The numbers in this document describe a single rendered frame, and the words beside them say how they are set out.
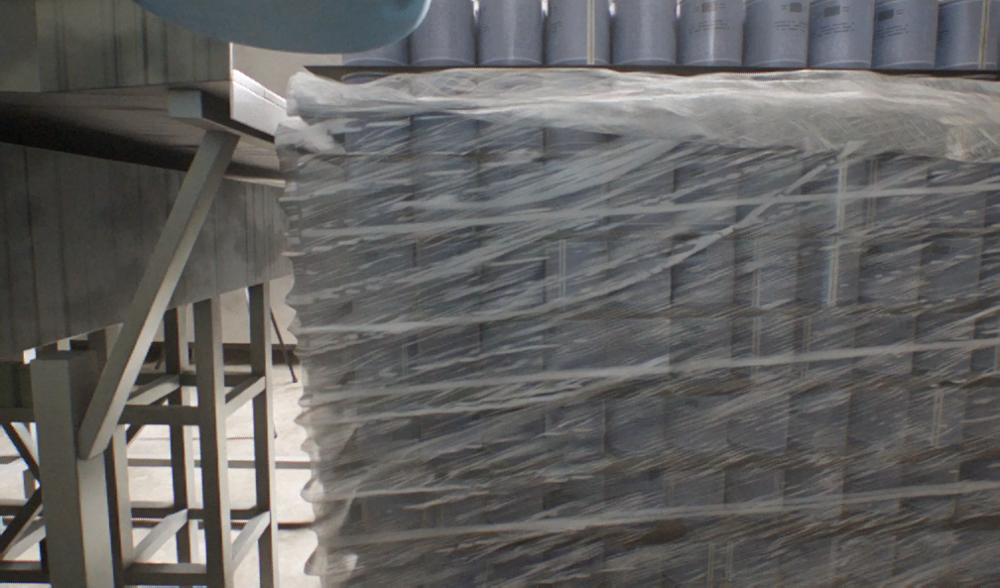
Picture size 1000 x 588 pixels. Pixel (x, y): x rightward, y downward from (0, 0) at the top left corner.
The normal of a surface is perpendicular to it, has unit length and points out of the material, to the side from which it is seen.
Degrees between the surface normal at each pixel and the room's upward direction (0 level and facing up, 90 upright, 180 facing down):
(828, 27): 91
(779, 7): 91
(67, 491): 90
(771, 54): 91
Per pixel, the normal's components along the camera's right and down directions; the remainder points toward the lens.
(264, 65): 0.04, 0.11
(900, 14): -0.54, 0.10
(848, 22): -0.27, 0.11
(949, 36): -0.77, 0.07
